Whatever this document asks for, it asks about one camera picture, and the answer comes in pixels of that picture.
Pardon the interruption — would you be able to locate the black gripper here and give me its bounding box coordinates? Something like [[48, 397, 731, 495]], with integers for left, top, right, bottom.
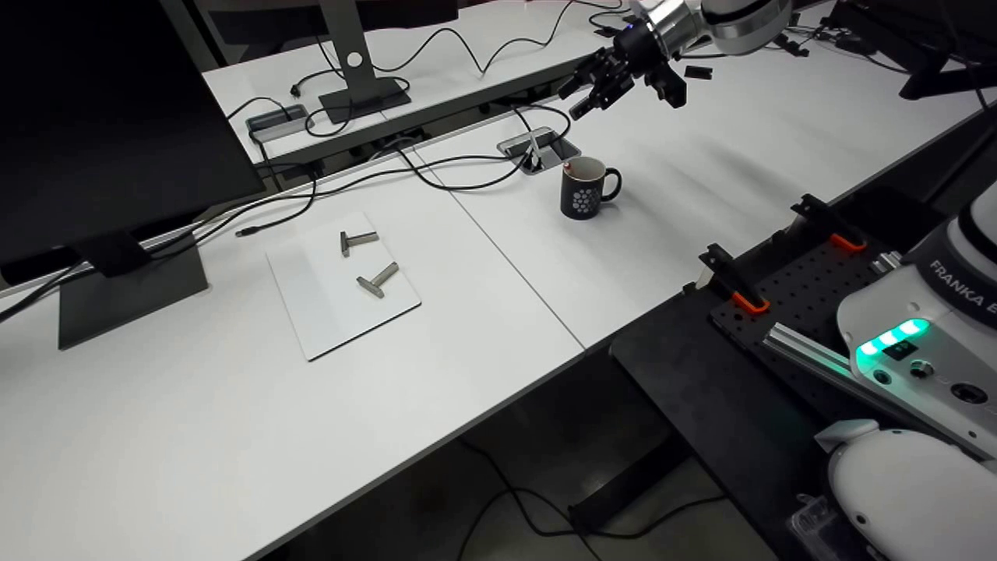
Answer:
[[566, 21, 676, 122]]

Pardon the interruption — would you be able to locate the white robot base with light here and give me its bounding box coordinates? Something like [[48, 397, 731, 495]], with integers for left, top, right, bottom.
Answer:
[[826, 181, 997, 561]]

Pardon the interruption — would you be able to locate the black mug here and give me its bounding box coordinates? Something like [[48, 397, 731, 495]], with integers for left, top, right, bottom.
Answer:
[[562, 154, 627, 221]]

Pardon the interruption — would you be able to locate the black monitor stand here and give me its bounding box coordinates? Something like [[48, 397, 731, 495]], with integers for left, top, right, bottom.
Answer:
[[316, 0, 415, 127]]

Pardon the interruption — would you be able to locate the black clamp with orange grip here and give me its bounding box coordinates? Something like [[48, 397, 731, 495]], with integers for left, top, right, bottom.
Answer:
[[793, 194, 868, 258], [695, 243, 776, 318]]

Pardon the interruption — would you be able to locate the grey T-shaped metal piece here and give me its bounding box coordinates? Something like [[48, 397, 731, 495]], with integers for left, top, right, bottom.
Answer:
[[354, 258, 402, 303], [337, 228, 382, 258]]

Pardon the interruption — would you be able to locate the small black docking box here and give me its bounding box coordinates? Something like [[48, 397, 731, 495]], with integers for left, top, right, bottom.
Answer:
[[245, 99, 311, 148]]

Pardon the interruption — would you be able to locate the white flat board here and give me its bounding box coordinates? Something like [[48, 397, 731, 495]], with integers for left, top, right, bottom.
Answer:
[[264, 221, 427, 366]]

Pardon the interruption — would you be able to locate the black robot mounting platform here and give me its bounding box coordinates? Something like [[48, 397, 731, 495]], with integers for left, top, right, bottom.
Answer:
[[610, 97, 997, 561]]

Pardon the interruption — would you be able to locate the black table foot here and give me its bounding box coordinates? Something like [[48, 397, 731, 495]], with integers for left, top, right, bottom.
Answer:
[[566, 430, 695, 536]]

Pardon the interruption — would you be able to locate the large black monitor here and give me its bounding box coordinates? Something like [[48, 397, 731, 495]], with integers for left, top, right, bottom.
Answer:
[[0, 0, 268, 273]]

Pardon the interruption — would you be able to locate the black monitor stand base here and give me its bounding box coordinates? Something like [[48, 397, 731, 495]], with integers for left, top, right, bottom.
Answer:
[[56, 243, 213, 353]]

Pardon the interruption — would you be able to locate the thick black cable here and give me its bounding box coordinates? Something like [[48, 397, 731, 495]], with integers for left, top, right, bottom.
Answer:
[[508, 99, 578, 158]]

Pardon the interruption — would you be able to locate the grey table cable box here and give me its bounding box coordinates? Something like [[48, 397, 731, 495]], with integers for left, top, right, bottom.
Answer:
[[496, 122, 579, 176]]

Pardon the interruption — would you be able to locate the thin black desk cable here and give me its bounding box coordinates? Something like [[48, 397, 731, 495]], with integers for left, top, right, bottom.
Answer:
[[290, 0, 594, 102]]

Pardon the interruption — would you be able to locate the looping black cable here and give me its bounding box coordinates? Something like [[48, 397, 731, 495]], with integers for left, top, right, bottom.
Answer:
[[392, 143, 526, 197]]

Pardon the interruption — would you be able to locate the black cable with plug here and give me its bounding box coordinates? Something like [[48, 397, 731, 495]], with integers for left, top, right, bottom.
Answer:
[[235, 154, 524, 239]]

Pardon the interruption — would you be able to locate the aluminium rail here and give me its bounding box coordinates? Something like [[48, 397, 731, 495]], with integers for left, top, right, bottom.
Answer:
[[763, 321, 867, 384]]

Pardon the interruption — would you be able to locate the black floor cable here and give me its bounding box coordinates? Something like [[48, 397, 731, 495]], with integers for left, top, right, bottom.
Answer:
[[451, 443, 729, 561]]

